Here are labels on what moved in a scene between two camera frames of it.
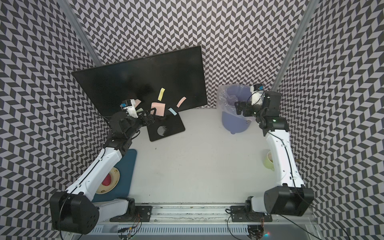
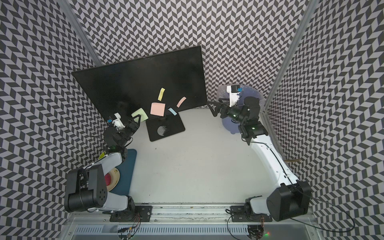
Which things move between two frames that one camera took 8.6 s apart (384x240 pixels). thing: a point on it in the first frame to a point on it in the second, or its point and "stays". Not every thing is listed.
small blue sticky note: x=172 y=111 stays
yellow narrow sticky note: x=161 y=94 stays
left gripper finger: x=146 y=120 to x=133 y=127
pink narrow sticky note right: x=181 y=102 stays
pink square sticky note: x=160 y=108 stays
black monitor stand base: x=163 y=126 stays
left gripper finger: x=149 y=114 to x=134 y=124
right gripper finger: x=241 y=104 to x=216 y=104
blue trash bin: x=227 y=96 stays
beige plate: x=115 y=175 stays
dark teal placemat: x=125 y=167 stays
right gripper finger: x=239 y=111 to x=217 y=110
